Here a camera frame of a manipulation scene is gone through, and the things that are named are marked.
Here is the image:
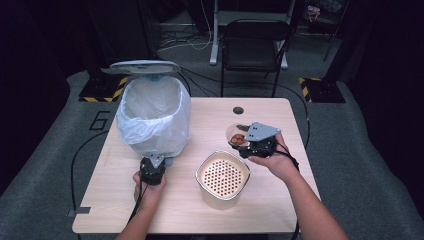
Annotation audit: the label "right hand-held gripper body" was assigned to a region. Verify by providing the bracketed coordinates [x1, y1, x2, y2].
[238, 121, 283, 159]

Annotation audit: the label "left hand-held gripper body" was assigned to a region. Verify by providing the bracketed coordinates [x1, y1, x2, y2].
[139, 153, 167, 186]

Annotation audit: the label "clear plastic bowl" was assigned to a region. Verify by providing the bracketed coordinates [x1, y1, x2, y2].
[225, 122, 254, 148]

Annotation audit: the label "white bin liner bag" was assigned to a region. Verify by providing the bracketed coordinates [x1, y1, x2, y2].
[115, 75, 193, 158]

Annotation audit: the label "grey trash bin with lid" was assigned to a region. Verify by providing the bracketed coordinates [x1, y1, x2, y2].
[109, 59, 193, 168]

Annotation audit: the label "person's left hand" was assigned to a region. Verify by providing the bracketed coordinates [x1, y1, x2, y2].
[132, 170, 168, 209]

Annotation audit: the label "person's right hand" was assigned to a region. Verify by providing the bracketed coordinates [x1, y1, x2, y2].
[248, 133, 301, 183]

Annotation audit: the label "beige strainer basket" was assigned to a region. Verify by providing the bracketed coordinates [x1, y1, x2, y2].
[195, 150, 252, 202]

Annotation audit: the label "black folding chair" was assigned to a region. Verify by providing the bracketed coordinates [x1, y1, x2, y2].
[219, 19, 291, 98]
[209, 0, 298, 70]

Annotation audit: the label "grey floor tape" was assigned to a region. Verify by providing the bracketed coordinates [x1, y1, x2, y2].
[67, 206, 92, 218]

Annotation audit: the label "left hand-held gripper cable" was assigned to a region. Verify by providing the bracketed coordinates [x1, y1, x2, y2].
[128, 176, 149, 224]

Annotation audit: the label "hand-held gripper cable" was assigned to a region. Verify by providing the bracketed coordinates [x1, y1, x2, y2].
[128, 176, 149, 224]
[274, 149, 300, 169]

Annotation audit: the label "right hand-held gripper cable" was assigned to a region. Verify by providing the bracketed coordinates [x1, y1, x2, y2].
[274, 149, 300, 169]

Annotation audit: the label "black floor cable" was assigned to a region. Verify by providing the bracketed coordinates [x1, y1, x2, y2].
[279, 83, 311, 149]
[69, 130, 109, 211]

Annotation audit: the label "black yellow striped base plate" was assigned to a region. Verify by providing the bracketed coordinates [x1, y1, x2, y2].
[298, 77, 347, 104]
[78, 75, 129, 103]

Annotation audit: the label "white floor cables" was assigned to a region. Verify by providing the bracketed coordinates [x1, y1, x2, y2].
[156, 0, 214, 53]

